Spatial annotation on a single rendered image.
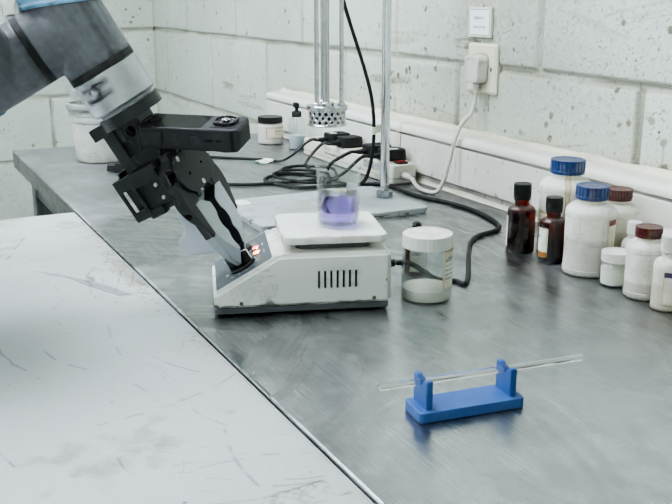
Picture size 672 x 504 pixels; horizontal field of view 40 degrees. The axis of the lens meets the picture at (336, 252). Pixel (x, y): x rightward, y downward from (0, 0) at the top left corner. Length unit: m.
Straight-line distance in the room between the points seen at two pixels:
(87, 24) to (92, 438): 0.43
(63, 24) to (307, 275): 0.37
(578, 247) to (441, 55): 0.67
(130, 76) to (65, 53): 0.07
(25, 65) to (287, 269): 0.34
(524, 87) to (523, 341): 0.68
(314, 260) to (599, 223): 0.38
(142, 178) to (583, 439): 0.53
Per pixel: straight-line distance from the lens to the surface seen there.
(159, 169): 1.01
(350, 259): 1.03
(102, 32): 1.00
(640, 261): 1.13
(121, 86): 0.99
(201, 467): 0.73
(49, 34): 0.99
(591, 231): 1.19
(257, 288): 1.03
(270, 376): 0.88
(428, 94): 1.81
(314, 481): 0.70
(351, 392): 0.84
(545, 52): 1.53
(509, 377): 0.82
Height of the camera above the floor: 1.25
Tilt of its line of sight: 16 degrees down
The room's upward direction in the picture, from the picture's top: straight up
